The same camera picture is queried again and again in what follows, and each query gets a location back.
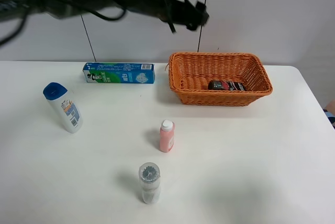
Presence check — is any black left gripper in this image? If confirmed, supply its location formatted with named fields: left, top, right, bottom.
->
left=157, top=0, right=209, bottom=31

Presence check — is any black tube with black cap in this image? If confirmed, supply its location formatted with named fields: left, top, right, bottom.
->
left=208, top=80, right=246, bottom=91

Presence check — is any orange wicker basket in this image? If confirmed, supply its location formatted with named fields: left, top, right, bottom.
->
left=169, top=52, right=273, bottom=106

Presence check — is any blue green toothpaste box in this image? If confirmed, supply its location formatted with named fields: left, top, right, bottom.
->
left=83, top=62, right=155, bottom=84

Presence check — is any pink bottle with white cap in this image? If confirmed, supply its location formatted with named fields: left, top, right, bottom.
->
left=160, top=119, right=175, bottom=153

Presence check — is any white bottle with blue cap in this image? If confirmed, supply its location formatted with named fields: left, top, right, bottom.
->
left=43, top=82, right=83, bottom=133

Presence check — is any clear bottle with brush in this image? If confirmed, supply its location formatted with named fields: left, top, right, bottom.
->
left=138, top=162, right=161, bottom=204

